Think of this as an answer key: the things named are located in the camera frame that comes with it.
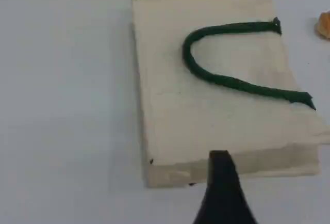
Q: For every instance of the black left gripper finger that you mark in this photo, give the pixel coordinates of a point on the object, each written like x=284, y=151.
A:
x=221, y=195

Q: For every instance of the long striped bread roll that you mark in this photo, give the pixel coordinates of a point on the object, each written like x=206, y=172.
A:
x=323, y=26

